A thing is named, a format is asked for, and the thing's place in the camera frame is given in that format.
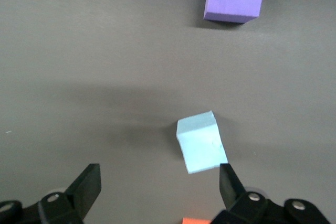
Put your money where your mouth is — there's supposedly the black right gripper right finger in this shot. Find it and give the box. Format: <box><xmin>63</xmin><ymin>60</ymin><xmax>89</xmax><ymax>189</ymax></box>
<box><xmin>211</xmin><ymin>163</ymin><xmax>287</xmax><ymax>224</ymax></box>

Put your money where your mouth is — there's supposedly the orange foam block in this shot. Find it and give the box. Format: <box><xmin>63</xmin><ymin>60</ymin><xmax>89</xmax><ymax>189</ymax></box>
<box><xmin>182</xmin><ymin>217</ymin><xmax>212</xmax><ymax>224</ymax></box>

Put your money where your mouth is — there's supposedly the light blue foam block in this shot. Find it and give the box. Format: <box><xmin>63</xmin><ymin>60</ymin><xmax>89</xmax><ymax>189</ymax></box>
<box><xmin>176</xmin><ymin>111</ymin><xmax>228</xmax><ymax>174</ymax></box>

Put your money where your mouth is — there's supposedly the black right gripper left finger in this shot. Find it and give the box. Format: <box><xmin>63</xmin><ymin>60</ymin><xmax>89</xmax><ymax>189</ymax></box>
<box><xmin>38</xmin><ymin>163</ymin><xmax>102</xmax><ymax>224</ymax></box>

